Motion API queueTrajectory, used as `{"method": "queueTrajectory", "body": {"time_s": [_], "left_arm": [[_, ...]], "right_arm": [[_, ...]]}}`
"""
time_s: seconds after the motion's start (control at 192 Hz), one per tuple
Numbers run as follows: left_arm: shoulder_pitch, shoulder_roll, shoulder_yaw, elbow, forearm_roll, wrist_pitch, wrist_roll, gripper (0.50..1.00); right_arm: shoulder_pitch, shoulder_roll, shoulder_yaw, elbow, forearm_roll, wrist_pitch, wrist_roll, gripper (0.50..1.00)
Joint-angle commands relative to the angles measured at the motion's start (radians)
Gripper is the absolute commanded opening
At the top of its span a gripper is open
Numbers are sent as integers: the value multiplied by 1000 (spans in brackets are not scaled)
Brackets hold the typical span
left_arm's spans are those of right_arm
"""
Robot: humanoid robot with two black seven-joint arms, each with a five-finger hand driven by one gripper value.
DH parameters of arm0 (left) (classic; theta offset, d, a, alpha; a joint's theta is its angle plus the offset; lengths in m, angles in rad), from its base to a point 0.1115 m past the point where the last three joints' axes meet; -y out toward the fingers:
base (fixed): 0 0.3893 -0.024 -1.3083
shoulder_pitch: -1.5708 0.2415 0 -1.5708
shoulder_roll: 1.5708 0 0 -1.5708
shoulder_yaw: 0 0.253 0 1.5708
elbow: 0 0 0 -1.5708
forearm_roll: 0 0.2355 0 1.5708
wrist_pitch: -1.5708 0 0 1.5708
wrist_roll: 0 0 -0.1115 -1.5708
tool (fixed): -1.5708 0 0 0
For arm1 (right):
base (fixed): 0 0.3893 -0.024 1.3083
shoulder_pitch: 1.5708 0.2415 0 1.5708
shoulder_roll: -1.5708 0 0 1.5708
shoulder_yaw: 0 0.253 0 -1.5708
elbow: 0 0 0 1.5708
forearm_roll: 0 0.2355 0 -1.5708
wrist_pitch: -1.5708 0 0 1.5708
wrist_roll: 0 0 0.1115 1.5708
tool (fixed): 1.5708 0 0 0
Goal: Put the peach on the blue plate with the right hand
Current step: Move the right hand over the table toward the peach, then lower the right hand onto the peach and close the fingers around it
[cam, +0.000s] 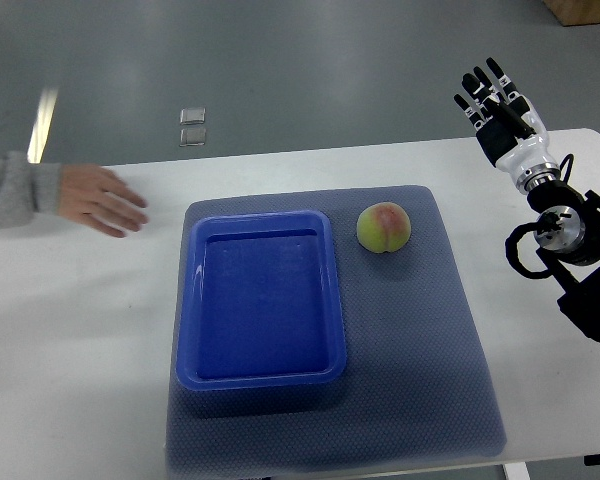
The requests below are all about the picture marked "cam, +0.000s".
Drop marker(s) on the blue plastic tray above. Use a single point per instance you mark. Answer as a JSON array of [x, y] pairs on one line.
[[261, 304]]

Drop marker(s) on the white table leg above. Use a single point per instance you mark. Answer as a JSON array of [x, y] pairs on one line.
[[516, 471]]

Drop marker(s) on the upper metal floor plate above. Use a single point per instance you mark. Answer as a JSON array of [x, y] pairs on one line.
[[192, 115]]

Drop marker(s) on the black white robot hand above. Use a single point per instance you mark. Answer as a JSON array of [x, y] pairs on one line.
[[507, 127]]

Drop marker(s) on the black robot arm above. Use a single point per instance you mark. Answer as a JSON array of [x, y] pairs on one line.
[[562, 243]]

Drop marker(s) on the bare human hand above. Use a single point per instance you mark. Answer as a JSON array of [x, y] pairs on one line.
[[95, 197]]

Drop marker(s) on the grey sleeved forearm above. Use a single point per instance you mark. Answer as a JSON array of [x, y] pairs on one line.
[[27, 189]]

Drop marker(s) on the brown wooden box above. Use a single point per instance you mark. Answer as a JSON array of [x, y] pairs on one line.
[[575, 12]]

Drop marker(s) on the blue grey textured mat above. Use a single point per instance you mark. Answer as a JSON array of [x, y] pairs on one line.
[[416, 387]]

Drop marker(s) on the green red peach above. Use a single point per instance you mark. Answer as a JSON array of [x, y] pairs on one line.
[[384, 227]]

